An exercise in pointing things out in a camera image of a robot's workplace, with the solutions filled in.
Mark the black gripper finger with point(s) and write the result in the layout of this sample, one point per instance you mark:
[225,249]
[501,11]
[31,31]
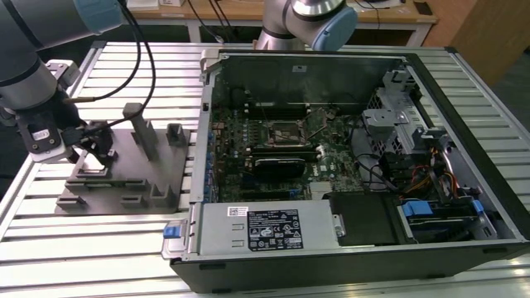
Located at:
[77,153]
[107,153]

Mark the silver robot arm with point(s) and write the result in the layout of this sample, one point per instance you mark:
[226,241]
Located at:
[21,80]

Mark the CPU socket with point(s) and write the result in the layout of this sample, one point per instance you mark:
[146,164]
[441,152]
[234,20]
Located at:
[286,133]

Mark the grey parts rack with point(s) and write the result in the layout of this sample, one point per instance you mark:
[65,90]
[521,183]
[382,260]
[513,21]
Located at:
[137,174]

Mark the green RAM stick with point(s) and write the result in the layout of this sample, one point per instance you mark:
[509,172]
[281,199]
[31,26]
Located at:
[99,185]

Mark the blue latch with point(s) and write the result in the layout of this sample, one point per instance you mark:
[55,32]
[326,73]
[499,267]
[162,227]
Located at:
[171,232]

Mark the silver power supply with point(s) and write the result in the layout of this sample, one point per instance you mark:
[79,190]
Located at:
[219,223]

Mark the white paper box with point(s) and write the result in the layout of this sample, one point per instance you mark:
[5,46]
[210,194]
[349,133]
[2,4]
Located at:
[143,4]

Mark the small black graphics card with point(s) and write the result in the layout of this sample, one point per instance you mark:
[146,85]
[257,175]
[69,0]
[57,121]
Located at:
[280,169]

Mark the small white box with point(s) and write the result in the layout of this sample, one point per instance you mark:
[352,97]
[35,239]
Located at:
[171,2]

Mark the blue expansion slot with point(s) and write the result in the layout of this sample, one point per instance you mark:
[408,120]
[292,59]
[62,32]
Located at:
[294,194]

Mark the silver chipset heatsink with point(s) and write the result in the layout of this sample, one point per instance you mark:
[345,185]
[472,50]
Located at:
[321,189]

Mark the green motherboard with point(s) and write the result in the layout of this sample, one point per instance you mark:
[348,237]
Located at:
[336,161]

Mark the black PC case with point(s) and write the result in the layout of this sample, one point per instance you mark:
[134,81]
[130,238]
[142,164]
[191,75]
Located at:
[290,273]

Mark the black plastic cover panel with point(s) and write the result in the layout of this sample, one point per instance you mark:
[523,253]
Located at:
[365,217]

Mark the silver metal drive cage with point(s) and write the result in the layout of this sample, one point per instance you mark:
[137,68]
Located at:
[384,121]

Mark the blue disk carrier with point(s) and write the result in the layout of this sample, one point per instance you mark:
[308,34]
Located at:
[418,208]

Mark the wooden desk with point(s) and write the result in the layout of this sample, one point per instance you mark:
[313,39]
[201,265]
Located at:
[373,17]

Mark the black phone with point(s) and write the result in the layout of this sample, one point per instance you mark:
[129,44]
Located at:
[424,7]

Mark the blue plastic clip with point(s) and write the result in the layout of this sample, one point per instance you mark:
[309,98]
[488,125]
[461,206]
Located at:
[477,207]

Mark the metal disk bay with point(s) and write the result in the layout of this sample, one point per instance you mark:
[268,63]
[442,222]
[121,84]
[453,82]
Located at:
[489,231]

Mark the wooden cabinet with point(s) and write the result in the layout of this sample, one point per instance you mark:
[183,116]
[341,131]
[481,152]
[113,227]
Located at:
[489,31]

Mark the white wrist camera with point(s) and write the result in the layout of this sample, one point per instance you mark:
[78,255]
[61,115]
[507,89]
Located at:
[42,136]

